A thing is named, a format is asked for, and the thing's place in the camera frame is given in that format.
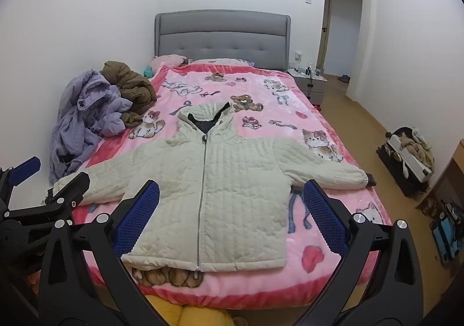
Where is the wooden desk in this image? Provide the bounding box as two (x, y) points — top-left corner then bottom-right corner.
(415, 141), (464, 218)

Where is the brown padded jacket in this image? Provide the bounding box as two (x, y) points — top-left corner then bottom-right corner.
(101, 61), (157, 127)

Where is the cream quilted jacket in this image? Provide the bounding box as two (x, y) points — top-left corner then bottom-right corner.
(52, 101), (378, 273)

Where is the black open suitcase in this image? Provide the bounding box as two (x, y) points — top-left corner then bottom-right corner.
(377, 126), (436, 198)

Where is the grey padded headboard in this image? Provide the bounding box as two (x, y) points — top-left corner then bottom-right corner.
(155, 10), (291, 74)

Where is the grey nightstand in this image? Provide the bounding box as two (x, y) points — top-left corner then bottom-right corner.
(288, 70), (329, 105)

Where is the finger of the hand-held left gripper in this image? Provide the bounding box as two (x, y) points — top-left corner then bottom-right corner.
(0, 156), (41, 208)
(0, 172), (90, 229)

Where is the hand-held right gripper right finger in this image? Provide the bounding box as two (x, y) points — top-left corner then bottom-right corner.
(290, 179), (426, 326)

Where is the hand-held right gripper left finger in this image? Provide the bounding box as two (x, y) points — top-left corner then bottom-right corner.
(38, 179), (171, 326)

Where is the wooden door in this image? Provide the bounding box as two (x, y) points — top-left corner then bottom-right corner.
(317, 0), (333, 74)

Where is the purple padded jacket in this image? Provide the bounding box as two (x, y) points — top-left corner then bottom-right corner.
(49, 70), (135, 185)

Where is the blue bag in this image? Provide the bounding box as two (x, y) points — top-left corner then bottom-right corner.
(431, 215), (461, 265)

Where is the pink printed blanket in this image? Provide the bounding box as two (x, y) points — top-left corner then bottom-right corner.
(70, 64), (394, 312)

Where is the person's yellow fleece top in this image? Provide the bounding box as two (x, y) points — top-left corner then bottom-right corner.
(145, 295), (251, 326)

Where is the pink plush pillow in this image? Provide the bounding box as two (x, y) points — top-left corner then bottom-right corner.
(150, 55), (189, 73)

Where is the beige cloth bundle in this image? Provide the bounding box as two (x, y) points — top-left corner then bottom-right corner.
(395, 132), (434, 167)

